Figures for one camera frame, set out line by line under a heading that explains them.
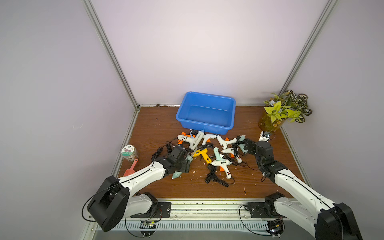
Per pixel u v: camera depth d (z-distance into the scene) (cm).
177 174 82
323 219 39
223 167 84
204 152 92
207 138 99
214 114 117
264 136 72
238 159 90
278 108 85
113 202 41
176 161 66
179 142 98
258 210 73
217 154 90
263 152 62
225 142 95
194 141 95
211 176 83
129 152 87
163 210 73
